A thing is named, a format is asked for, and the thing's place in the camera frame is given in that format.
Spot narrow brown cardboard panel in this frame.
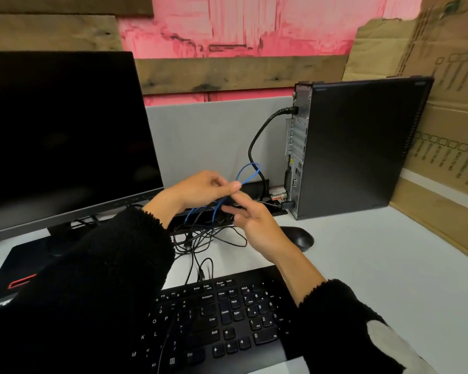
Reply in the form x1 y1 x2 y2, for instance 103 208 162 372
389 177 468 266

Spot thick black power cable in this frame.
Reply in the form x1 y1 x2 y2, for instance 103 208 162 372
248 106 300 199

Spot person's left hand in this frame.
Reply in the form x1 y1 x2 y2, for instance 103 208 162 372
142 170 242 230

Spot person's right hand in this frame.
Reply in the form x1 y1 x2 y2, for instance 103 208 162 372
222 190 297 265

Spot black desktop tower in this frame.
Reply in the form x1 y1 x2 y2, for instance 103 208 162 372
283 75 435 221

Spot black keyboard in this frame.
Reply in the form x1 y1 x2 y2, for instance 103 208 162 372
128 264 309 374

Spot person's right forearm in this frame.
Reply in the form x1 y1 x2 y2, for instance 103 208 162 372
271 245 439 374

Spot white desk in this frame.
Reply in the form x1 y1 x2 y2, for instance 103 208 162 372
0 186 468 374

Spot person's left forearm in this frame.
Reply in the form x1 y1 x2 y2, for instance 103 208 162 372
0 206 176 374

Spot black mouse with red wheel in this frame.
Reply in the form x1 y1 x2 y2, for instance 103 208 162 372
279 225 315 253

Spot blue network cable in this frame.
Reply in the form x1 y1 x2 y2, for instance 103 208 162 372
183 162 262 226

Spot printed brown cardboard box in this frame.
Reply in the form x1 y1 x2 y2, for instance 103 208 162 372
389 0 468 191

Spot black computer monitor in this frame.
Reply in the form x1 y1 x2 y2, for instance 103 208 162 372
0 50 165 306

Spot thin black keyboard cable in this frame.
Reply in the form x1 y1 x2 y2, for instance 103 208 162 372
155 259 215 374

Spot long weathered wooden plank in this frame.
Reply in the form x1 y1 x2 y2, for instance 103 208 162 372
134 55 350 95

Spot plain brown cardboard sheet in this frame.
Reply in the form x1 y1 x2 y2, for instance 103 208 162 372
342 17 420 82

